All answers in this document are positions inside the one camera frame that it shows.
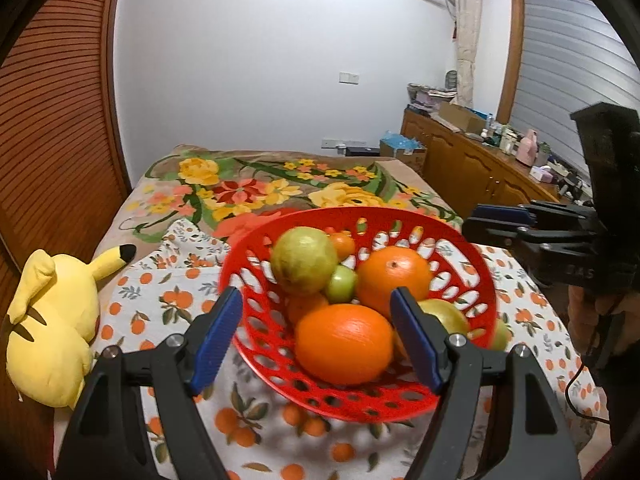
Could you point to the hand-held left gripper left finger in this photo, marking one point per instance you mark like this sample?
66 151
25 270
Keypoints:
217 340

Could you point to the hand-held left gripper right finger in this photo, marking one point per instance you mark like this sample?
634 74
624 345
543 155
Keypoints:
417 340

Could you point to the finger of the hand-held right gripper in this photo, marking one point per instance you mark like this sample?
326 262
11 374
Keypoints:
490 232
500 214

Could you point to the yellow citrus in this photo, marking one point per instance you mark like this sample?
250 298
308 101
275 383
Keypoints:
447 315

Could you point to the medium orange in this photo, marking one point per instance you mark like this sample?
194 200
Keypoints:
395 277

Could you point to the red perforated plastic basket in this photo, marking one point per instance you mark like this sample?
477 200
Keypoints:
380 400

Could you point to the large orange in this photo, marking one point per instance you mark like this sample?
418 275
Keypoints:
345 342

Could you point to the round green pear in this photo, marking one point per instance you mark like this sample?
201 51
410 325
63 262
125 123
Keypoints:
502 335

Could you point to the small tangerine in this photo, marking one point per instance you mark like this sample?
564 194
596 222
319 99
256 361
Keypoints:
344 246
305 307

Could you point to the large green pear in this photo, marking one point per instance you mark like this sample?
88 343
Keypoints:
302 260

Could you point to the person's right forearm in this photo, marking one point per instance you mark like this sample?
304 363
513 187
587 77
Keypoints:
625 385

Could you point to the person's right hand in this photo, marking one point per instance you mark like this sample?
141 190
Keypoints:
580 315

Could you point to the wooden cabinet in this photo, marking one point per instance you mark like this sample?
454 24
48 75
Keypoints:
475 165

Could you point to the orange print tablecloth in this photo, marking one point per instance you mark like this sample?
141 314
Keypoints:
165 300

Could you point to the pink bottle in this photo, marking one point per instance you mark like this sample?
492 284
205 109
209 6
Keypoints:
526 150

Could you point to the white jar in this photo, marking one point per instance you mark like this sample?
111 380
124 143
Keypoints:
509 140

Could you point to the small green apple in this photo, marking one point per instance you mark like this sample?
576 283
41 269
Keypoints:
342 284

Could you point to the open cardboard box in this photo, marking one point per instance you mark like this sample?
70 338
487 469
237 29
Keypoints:
460 117

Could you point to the cardboard box with blue bags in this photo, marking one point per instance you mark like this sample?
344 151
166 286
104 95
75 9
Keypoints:
405 160

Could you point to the wooden framed window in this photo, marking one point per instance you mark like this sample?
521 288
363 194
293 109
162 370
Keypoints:
565 60

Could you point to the stack of newspapers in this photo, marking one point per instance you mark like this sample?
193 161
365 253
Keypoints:
430 97

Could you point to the black device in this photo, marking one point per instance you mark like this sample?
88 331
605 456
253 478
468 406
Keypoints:
362 151

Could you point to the floral blanket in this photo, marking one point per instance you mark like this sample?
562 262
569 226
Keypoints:
240 190

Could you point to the yellow plush toy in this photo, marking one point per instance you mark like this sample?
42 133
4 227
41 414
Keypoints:
50 320

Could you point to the beige curtain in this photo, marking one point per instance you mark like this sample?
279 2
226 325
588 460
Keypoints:
466 35

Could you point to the wooden louvred wardrobe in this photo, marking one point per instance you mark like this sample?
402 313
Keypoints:
60 110

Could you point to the wall outlet strip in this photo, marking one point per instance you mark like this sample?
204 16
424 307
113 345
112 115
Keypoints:
332 143

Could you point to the white wall switch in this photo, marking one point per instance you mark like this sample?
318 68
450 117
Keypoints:
349 78

